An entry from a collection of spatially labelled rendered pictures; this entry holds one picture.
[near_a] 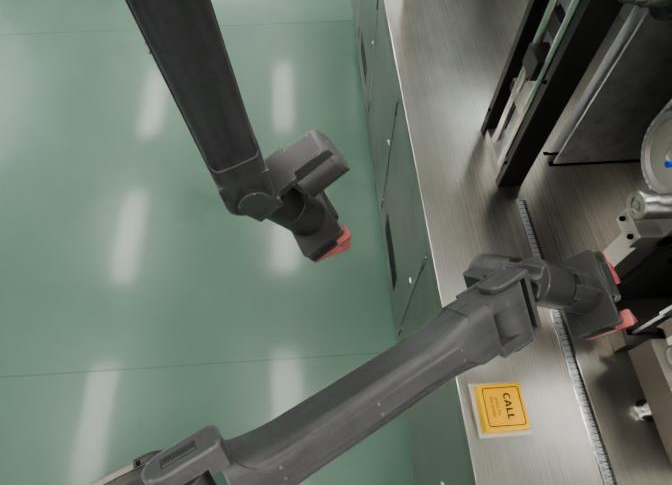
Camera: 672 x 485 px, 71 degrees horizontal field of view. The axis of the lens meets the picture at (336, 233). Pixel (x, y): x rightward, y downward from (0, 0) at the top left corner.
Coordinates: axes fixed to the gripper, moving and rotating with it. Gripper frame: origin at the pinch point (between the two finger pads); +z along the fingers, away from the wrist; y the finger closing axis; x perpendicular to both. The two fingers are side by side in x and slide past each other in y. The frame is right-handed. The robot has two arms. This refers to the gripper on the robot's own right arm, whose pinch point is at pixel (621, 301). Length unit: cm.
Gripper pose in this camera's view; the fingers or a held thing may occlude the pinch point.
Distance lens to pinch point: 78.4
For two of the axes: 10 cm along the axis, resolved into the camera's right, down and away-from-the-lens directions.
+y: 0.8, 8.6, -5.0
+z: 8.6, 2.0, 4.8
